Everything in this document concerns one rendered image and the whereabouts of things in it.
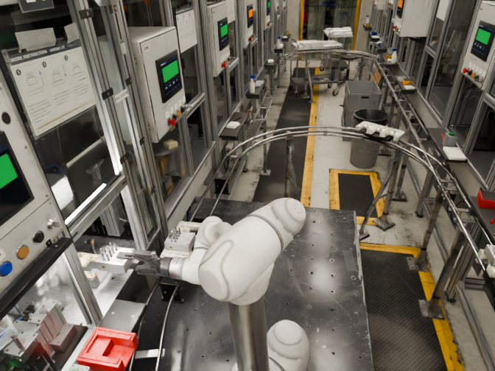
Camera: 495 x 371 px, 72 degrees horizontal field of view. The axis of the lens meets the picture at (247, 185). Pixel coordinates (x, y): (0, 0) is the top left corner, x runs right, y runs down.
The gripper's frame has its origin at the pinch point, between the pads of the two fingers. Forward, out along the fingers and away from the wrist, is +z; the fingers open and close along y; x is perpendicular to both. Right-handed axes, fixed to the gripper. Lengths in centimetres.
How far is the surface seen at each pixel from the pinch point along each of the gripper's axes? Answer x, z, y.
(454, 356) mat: -50, -169, -99
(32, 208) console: 28, 3, 47
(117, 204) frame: -30.0, 19.8, 4.9
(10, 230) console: 36, 3, 46
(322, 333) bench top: -5, -83, -34
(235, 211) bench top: -85, -25, -35
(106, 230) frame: -24.2, 25.8, -8.1
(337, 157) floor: -302, -105, -100
